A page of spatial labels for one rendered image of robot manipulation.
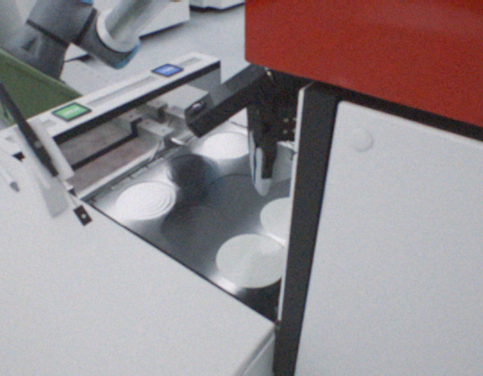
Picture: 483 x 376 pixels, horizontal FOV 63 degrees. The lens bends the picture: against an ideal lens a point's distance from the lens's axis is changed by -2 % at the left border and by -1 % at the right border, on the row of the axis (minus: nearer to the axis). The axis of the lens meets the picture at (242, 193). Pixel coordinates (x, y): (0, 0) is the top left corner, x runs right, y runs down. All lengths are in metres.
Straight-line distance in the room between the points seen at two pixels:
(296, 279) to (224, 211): 0.31
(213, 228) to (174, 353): 0.25
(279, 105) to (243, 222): 0.22
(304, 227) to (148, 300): 0.21
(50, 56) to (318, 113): 1.00
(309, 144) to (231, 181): 0.45
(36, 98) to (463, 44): 0.99
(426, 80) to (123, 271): 0.38
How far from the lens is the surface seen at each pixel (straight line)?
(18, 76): 1.08
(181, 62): 1.05
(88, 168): 0.83
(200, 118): 0.48
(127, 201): 0.69
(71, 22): 1.20
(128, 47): 1.19
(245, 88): 0.47
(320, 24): 0.24
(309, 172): 0.28
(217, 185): 0.70
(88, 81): 1.38
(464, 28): 0.22
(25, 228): 0.59
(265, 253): 0.58
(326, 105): 0.25
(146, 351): 0.42
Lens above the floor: 1.32
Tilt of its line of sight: 39 degrees down
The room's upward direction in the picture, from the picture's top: straight up
